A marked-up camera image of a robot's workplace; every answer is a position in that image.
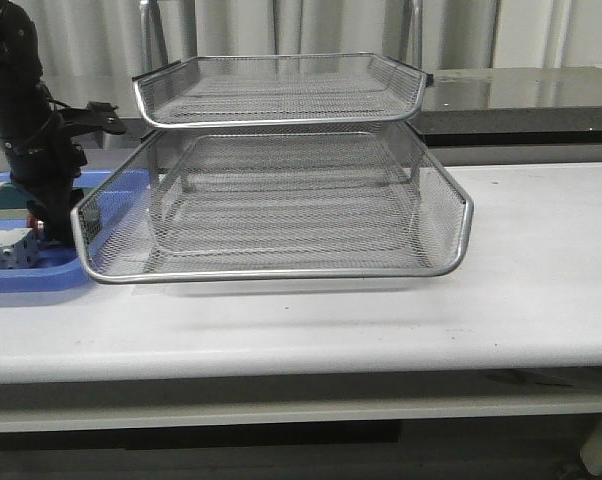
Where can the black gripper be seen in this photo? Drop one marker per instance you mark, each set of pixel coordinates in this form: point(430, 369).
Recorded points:
point(38, 141)

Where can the silver mesh tray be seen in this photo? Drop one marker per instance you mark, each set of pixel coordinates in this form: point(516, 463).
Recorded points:
point(281, 90)
point(364, 201)

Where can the red emergency stop button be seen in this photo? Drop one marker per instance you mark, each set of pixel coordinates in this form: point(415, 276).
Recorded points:
point(33, 222)

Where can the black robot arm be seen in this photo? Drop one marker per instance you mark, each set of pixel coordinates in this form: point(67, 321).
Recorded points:
point(20, 67)

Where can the green terminal block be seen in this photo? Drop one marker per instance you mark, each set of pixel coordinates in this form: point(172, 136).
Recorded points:
point(13, 203)

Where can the blue plastic tray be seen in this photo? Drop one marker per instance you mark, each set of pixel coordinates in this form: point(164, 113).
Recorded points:
point(59, 268)

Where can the white circuit breaker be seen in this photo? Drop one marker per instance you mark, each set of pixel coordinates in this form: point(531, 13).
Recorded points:
point(19, 248)

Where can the silver top mesh tray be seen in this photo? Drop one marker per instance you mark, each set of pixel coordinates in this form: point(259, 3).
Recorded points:
point(281, 90)

